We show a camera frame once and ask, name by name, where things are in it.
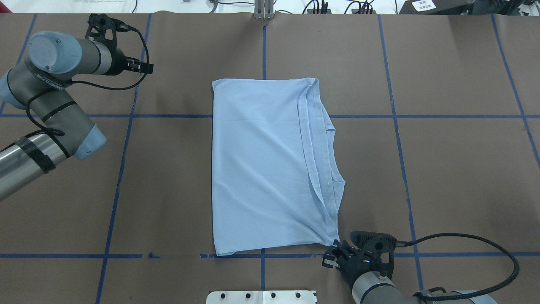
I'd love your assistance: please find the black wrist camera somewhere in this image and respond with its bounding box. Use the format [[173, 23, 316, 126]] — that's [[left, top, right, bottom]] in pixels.
[[84, 14, 131, 50], [350, 231, 397, 278]]

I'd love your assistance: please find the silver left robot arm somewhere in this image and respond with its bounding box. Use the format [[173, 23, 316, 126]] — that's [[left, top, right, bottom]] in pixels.
[[0, 31, 154, 200]]

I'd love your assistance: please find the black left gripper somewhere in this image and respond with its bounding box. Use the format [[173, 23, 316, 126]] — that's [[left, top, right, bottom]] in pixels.
[[109, 47, 154, 76]]

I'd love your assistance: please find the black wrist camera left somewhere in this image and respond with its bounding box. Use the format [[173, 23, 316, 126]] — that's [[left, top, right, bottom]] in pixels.
[[84, 14, 131, 50]]

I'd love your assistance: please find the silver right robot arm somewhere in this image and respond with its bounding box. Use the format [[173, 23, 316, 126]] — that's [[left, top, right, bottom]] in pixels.
[[322, 235, 496, 304]]

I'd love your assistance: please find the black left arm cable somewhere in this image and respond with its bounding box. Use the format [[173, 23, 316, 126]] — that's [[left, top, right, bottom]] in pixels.
[[25, 26, 150, 136]]

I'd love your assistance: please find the black box with label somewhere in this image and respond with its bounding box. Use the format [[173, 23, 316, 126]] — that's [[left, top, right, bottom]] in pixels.
[[398, 0, 474, 15]]

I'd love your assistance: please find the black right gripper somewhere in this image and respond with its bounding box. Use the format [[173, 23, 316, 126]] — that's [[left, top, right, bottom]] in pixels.
[[322, 240, 394, 288]]

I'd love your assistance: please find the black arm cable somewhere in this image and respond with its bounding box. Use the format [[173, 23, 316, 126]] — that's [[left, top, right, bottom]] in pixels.
[[25, 26, 150, 136], [397, 233, 520, 302]]

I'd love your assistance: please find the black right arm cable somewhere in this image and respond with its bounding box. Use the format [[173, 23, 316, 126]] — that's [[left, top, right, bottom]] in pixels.
[[397, 233, 520, 302]]

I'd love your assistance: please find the aluminium frame post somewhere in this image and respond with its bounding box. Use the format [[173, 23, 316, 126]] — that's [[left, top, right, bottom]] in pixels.
[[253, 0, 275, 20]]

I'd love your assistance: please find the light blue t-shirt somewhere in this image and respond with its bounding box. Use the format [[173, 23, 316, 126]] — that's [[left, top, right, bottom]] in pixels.
[[211, 78, 346, 256]]

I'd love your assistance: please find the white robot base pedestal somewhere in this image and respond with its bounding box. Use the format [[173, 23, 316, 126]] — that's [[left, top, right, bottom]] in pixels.
[[206, 290, 318, 304]]

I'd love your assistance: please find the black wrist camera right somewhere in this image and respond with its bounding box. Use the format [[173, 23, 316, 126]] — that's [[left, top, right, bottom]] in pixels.
[[350, 231, 397, 278]]

